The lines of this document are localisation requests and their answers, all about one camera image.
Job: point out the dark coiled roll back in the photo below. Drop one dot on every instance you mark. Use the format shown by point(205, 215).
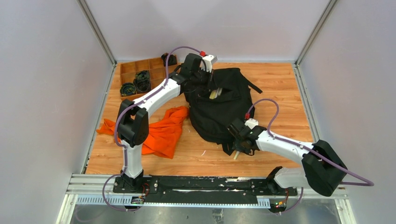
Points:
point(167, 58)

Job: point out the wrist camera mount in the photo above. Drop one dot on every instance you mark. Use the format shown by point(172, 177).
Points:
point(207, 61)
point(250, 122)

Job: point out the wooden compartment tray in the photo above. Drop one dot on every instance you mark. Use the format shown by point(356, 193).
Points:
point(155, 67)

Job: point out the white marker pen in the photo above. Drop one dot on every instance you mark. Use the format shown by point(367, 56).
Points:
point(218, 92)

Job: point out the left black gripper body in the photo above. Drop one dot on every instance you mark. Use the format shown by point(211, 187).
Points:
point(203, 78)

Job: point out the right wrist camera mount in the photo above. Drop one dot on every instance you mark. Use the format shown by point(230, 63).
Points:
point(250, 122)

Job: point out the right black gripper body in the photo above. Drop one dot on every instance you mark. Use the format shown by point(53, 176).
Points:
point(239, 145)

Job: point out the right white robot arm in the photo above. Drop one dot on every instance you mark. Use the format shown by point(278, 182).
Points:
point(320, 168)

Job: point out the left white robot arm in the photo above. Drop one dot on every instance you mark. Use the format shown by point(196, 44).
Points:
point(132, 124)

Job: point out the dark coiled roll front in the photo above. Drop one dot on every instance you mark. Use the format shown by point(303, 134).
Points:
point(127, 89)

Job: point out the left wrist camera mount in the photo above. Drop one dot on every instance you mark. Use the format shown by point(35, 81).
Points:
point(207, 61)

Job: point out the orange cloth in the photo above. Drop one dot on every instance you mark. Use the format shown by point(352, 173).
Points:
point(164, 135)

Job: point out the black backpack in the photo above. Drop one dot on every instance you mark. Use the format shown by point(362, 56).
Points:
point(211, 117)

